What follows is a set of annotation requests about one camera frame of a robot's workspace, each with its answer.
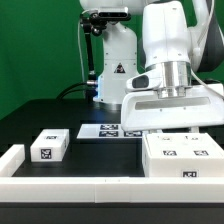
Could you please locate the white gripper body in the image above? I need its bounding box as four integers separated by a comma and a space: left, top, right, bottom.
121, 85, 224, 131

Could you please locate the white cabinet door panel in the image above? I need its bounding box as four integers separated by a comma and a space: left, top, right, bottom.
143, 133, 186, 159
180, 133, 224, 159

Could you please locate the white cabinet body box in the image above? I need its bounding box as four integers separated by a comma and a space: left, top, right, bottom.
142, 133, 224, 178

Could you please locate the white small cabinet top block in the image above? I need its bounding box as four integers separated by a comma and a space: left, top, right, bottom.
30, 129, 70, 162

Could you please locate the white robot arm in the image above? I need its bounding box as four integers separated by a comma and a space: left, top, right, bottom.
79, 0, 224, 131

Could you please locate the white marker base sheet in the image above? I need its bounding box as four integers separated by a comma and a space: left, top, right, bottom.
77, 124, 142, 139

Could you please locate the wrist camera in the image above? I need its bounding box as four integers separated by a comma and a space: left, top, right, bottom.
126, 72, 162, 93

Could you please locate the black cable bundle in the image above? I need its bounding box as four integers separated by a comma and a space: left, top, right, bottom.
55, 79, 100, 100

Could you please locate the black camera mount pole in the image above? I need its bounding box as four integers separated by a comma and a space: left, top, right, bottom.
80, 13, 106, 80

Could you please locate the white thin cable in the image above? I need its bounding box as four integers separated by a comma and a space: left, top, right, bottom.
77, 9, 88, 99

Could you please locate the white U-shaped fence wall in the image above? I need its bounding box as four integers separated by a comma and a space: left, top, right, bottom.
0, 144, 224, 203

